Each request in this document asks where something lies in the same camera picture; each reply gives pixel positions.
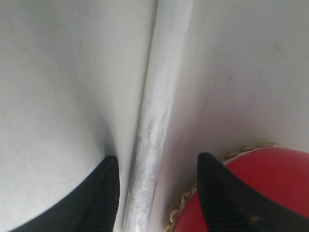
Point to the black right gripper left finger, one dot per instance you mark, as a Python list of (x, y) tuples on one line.
[(90, 207)]

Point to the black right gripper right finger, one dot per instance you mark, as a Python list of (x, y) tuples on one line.
[(219, 213)]

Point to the white drumstick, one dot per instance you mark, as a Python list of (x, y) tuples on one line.
[(171, 25)]

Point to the small red drum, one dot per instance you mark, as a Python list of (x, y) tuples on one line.
[(268, 185)]

